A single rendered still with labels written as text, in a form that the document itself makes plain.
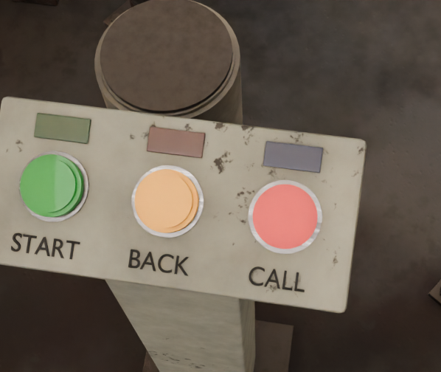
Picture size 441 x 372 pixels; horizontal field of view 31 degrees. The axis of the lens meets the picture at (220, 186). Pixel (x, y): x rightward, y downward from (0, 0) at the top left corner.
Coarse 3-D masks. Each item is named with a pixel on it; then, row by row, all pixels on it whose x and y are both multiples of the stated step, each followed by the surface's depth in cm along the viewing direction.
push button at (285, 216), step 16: (272, 192) 49; (288, 192) 49; (304, 192) 49; (256, 208) 50; (272, 208) 49; (288, 208) 49; (304, 208) 49; (256, 224) 49; (272, 224) 49; (288, 224) 49; (304, 224) 49; (272, 240) 49; (288, 240) 49; (304, 240) 49
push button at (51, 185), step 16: (48, 160) 51; (64, 160) 51; (32, 176) 51; (48, 176) 51; (64, 176) 50; (80, 176) 51; (32, 192) 51; (48, 192) 50; (64, 192) 50; (80, 192) 51; (32, 208) 51; (48, 208) 50; (64, 208) 51
